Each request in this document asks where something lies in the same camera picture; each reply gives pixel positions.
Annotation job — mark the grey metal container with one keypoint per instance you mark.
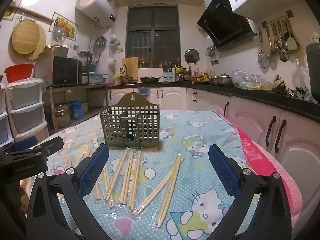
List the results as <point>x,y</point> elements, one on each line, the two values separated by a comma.
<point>61,52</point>

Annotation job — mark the wall utensil rail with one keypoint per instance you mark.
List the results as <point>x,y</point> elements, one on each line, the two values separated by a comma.
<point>289,13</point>

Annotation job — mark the round wooden board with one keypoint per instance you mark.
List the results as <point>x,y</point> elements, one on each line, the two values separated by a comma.
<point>42,42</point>

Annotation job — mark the blender jug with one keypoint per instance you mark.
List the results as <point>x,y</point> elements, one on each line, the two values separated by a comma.
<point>85,58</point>

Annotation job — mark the bunch of wooden chopsticks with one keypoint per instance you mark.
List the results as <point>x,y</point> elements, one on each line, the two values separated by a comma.
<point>135,180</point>

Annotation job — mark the cartoon cat printed blanket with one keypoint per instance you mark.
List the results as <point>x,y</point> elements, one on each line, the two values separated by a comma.
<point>200,130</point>

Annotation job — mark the clear plastic bag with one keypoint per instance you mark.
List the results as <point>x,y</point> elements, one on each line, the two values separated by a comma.
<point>250,82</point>

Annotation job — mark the wooden storage rack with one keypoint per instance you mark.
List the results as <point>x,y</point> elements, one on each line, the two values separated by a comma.
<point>75,87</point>

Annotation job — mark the rectangular wooden cutting board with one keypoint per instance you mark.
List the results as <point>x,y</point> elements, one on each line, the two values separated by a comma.
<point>131,67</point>

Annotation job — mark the white water heater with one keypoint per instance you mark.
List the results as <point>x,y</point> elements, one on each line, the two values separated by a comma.
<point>97,5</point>

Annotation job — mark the grey cylindrical appliance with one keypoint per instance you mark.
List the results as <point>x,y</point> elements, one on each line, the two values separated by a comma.
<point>313,75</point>

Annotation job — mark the metal mesh strainer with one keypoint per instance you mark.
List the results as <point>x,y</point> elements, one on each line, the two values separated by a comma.
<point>262,60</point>

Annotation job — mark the white and blue knife block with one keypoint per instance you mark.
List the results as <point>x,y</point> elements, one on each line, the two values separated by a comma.
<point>168,77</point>

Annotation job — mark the black range hood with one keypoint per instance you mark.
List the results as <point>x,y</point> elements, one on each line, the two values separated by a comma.
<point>222,22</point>

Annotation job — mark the dark pot lid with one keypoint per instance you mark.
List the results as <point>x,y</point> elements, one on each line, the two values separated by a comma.
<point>191,56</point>

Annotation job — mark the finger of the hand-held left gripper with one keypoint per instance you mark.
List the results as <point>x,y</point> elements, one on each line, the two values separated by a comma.
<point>25,142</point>
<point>53,143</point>

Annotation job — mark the green spatula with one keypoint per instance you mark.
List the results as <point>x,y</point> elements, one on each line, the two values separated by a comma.
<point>292,43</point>

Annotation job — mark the round bamboo tray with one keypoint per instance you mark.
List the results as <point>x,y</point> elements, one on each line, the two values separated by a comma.
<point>25,37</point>

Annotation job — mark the large steel stockpot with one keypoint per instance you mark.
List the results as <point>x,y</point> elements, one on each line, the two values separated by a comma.
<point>62,116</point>

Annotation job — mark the large steel ladle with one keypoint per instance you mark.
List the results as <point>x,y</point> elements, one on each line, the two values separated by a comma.
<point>284,56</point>

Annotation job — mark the green plastic utensil holder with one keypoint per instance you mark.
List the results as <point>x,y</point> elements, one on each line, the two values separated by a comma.
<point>147,130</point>

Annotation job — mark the white plastic bag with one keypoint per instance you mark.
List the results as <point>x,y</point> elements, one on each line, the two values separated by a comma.
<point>301,80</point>

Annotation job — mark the fruit wall poster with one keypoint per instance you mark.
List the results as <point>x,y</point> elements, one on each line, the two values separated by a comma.
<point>68,27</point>
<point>8,13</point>

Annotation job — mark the black microwave oven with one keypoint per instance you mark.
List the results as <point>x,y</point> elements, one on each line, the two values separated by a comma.
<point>65,70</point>

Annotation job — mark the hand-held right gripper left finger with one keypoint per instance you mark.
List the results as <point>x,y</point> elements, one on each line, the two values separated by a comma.
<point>93,165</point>

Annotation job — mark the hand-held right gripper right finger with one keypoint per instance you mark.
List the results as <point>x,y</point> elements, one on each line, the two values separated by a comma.
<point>222,170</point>

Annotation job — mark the row of seasoning bottles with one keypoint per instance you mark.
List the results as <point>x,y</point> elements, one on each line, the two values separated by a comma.
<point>200,76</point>

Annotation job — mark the glass pot lid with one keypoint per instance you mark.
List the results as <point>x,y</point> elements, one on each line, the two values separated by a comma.
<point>58,36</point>

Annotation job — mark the light blue box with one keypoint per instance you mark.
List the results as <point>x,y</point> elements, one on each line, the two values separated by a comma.
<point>97,78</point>

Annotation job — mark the dark framed window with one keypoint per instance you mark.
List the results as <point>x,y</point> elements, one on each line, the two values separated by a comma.
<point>152,30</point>

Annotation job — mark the hanging steel pan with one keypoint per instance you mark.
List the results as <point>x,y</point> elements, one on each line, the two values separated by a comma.
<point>100,42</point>

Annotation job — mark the white plastic drawer unit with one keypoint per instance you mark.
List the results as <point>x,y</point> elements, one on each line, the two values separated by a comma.
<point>3,130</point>
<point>25,110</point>

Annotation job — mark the white hanging bowl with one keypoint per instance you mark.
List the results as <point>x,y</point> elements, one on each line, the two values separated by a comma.
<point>112,61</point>

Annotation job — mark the kitchen faucet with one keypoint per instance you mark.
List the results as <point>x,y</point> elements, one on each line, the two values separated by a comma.
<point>124,68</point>

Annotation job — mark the small steel ladle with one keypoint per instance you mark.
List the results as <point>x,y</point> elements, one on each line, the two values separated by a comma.
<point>270,55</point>

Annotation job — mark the pink towel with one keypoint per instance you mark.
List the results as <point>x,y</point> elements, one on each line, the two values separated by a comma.
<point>262,160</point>

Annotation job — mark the red plastic basin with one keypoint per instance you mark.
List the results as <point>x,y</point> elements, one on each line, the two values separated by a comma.
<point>20,73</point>

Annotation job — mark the steel pot with lid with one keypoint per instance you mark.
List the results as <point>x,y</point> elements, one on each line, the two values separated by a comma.
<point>225,81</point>

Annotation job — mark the blue hanging plastic basket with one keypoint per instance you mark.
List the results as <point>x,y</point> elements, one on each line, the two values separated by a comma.
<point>143,91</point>

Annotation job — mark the steel basin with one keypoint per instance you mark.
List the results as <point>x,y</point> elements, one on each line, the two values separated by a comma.
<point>213,81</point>

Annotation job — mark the brown mushroom cluster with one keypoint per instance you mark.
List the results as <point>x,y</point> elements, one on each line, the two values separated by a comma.
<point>279,85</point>

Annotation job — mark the blue can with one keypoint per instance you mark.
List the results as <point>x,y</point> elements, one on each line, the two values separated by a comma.
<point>76,111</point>

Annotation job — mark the black wok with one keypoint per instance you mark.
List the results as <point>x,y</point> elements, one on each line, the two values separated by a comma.
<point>150,80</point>

